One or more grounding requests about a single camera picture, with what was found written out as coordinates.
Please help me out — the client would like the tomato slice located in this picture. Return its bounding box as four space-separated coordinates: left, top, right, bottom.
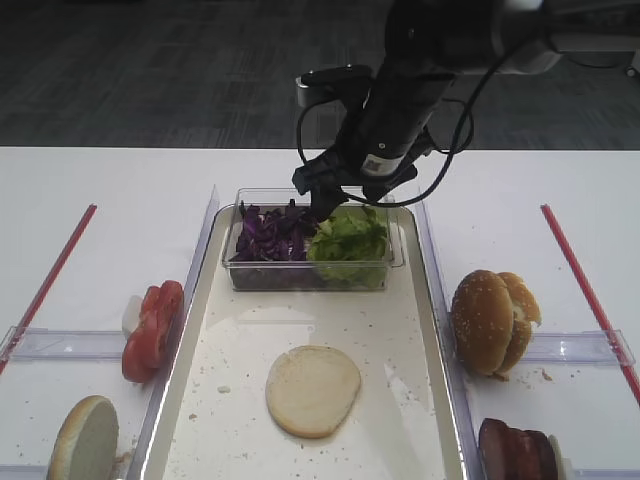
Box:
121 296 171 383
141 280 183 369

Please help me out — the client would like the left red straw strip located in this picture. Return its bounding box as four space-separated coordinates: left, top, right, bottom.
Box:
0 204 97 373

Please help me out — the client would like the right red straw strip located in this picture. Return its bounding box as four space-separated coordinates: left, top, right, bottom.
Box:
540 204 639 402

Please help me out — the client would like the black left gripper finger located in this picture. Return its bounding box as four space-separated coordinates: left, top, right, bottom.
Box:
310 184 349 220

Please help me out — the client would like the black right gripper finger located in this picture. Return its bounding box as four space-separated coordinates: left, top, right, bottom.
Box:
362 185 388 202

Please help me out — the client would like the front sesame bun top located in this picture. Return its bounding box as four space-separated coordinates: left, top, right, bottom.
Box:
451 270 513 376

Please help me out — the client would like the white patty stand block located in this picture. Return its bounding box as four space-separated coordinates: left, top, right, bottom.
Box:
548 435 575 480

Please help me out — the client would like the shredded purple cabbage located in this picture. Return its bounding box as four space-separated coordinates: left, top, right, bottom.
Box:
232 199 319 262

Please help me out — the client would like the right upper clear rail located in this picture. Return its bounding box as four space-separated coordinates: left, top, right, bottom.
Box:
520 330 636 367

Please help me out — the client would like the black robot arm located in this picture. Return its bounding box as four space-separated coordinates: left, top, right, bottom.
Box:
292 1 639 220

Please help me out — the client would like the silver metal tray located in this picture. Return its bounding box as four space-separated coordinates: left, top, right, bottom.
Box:
130 206 469 479

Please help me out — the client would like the white tomato stand block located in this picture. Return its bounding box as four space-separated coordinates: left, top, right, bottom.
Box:
121 295 143 339

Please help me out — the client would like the upright bun half left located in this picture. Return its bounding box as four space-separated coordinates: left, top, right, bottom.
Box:
46 395 119 479

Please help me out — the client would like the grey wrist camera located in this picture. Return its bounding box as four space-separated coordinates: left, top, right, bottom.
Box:
295 64 373 108

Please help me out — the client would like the left upper clear rail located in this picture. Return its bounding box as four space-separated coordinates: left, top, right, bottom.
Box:
1 327 126 362

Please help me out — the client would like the right lower clear rail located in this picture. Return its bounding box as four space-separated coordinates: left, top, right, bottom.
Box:
567 469 640 480

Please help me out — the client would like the bottom bun on tray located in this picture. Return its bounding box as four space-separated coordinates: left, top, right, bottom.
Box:
265 345 362 439

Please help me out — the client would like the clear vertical divider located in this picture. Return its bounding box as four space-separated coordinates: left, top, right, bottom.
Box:
126 189 220 479
415 201 486 479

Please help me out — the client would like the right clear vertical divider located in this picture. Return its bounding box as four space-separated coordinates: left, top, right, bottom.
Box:
415 201 486 479

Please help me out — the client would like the front dark meat patty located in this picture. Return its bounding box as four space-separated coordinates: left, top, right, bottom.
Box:
479 418 540 479

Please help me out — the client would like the rear bun half right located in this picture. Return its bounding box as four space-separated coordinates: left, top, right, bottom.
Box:
496 272 541 379

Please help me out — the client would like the front tomato slice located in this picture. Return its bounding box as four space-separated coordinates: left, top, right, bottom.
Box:
121 296 171 383

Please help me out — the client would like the rear tomato slice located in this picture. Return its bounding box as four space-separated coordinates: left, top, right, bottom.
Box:
141 280 183 369

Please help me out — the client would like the white floor stand base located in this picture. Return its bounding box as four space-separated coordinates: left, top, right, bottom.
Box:
566 52 621 70

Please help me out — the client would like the left clear vertical divider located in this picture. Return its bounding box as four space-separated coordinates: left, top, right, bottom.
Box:
126 189 220 479

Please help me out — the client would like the clear plastic salad container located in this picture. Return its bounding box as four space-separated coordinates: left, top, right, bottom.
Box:
221 188 403 292

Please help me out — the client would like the clear rail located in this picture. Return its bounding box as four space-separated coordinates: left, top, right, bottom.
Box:
520 330 636 367
1 327 126 362
567 469 640 480

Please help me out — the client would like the green lettuce in container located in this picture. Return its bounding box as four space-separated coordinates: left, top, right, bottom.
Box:
307 206 388 290

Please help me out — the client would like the red straw strip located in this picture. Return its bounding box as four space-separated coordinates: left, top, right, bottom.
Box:
540 204 639 402
0 204 97 373

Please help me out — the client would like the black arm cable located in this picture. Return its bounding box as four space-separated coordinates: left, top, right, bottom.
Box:
295 24 541 208

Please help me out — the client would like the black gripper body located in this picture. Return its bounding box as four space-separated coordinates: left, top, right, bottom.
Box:
292 74 455 203

